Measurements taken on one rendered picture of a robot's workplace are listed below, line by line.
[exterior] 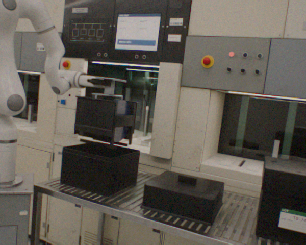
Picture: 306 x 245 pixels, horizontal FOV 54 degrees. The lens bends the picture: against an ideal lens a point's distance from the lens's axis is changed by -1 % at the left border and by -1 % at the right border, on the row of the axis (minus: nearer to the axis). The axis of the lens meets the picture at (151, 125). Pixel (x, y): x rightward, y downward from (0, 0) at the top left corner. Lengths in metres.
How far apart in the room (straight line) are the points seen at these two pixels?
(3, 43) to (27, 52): 0.99
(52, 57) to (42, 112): 0.81
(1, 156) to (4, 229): 0.30
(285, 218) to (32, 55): 1.89
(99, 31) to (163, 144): 0.83
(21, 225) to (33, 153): 0.98
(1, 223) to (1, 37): 0.77
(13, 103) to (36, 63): 0.99
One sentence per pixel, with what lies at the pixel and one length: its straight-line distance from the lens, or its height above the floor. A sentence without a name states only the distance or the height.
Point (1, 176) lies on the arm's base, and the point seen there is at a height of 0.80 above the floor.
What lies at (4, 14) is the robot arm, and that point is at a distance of 1.35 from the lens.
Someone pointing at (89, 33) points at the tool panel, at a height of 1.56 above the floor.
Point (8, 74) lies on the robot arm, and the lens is 1.38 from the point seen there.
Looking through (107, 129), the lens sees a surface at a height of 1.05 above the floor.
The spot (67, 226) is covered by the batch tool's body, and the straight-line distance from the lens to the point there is 2.27.
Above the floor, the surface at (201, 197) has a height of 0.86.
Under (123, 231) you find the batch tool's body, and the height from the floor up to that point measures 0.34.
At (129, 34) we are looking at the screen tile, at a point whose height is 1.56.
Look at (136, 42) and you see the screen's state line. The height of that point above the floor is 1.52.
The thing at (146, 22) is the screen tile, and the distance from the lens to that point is 1.85.
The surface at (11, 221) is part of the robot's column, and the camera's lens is 1.44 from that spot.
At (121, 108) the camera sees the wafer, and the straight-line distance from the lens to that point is 1.41.
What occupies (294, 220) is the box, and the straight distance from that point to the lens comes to 1.18.
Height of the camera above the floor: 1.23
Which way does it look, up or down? 6 degrees down
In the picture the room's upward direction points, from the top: 6 degrees clockwise
